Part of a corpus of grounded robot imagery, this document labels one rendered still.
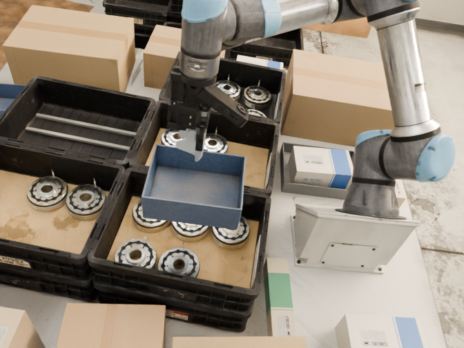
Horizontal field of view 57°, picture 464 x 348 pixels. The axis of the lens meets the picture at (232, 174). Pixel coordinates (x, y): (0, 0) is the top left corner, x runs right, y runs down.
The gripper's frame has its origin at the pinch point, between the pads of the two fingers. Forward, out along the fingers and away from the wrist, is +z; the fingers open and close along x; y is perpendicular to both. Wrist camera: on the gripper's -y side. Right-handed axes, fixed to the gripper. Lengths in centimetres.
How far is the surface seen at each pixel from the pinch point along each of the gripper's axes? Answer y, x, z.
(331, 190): -43, -35, 34
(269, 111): -19, -59, 21
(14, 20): 165, -231, 80
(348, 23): -93, -292, 63
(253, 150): -14.5, -38.2, 24.1
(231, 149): -7.3, -36.9, 24.2
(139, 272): 9.5, 17.2, 21.8
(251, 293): -15.9, 18.3, 22.0
